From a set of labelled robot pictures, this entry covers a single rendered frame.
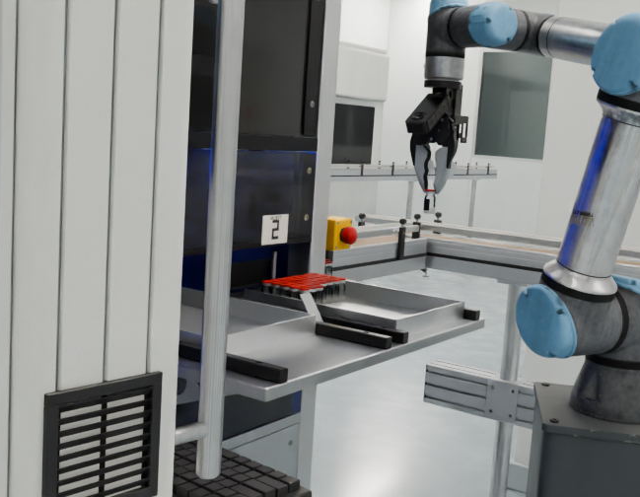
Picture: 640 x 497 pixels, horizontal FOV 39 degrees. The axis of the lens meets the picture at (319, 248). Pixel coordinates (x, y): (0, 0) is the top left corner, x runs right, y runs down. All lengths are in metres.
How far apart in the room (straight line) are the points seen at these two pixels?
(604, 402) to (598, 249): 0.28
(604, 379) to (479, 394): 1.16
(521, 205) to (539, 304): 8.83
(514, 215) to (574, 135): 7.18
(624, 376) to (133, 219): 0.98
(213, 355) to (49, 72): 0.32
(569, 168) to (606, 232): 1.74
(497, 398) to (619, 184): 1.37
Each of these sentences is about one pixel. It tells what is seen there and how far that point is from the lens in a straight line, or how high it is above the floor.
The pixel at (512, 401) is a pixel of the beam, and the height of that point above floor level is 0.50.
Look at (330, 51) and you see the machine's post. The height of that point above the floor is 1.39.
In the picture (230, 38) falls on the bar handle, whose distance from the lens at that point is 0.85.
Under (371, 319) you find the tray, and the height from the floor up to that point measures 0.91.
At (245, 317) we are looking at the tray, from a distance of 1.62.
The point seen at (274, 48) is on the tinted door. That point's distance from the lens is 1.81.
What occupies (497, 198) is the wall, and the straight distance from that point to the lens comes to 10.35.
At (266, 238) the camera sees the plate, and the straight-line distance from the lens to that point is 1.81.
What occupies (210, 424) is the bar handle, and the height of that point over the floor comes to 0.94.
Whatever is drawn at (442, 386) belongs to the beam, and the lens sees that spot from 2.74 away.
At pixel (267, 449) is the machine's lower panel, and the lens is 1.96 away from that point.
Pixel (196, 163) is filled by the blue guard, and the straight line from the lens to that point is 1.64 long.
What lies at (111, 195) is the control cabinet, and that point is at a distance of 0.76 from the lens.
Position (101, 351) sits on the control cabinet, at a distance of 0.78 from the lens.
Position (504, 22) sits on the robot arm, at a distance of 1.63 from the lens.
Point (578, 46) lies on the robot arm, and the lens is 1.62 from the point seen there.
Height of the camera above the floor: 1.23
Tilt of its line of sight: 8 degrees down
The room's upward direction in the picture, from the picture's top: 4 degrees clockwise
